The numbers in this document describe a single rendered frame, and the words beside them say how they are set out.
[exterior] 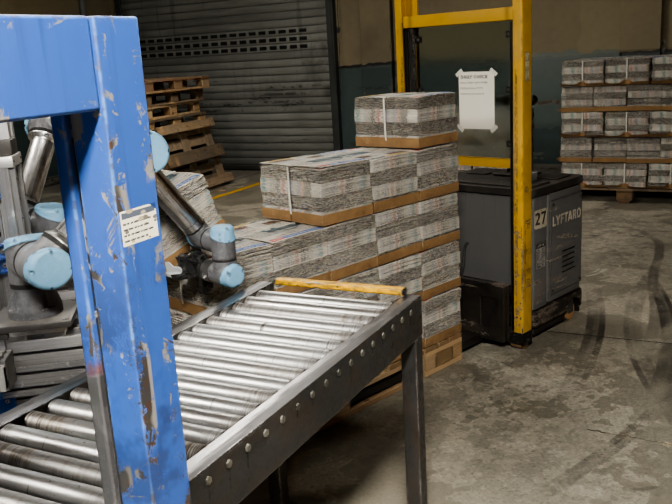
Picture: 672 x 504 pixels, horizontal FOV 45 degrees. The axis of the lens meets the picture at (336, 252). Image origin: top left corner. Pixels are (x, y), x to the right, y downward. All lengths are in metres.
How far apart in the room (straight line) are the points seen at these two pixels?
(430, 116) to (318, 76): 6.86
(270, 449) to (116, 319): 0.77
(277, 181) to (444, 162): 0.82
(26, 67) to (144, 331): 0.33
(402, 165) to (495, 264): 1.02
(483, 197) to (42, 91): 3.53
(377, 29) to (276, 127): 1.91
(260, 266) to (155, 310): 1.99
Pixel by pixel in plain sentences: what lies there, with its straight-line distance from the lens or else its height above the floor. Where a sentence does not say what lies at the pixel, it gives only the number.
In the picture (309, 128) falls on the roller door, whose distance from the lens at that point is 10.59.
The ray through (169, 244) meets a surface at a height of 0.90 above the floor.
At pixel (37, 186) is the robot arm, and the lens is 3.03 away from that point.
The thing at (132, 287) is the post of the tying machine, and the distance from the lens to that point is 0.96.
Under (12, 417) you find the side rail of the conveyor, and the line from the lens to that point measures 1.84.
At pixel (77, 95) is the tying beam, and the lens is 0.90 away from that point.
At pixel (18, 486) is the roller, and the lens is 1.59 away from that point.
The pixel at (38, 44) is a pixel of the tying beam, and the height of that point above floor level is 1.52.
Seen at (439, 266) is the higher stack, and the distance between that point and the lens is 3.78.
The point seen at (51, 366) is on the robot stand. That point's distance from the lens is 2.47.
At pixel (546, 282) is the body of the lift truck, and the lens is 4.35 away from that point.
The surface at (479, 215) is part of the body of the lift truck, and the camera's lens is 4.28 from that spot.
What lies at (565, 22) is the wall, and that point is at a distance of 9.48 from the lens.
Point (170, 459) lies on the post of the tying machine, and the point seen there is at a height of 1.02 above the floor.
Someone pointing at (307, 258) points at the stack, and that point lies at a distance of 3.14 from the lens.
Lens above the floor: 1.50
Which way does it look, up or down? 14 degrees down
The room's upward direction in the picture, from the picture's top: 3 degrees counter-clockwise
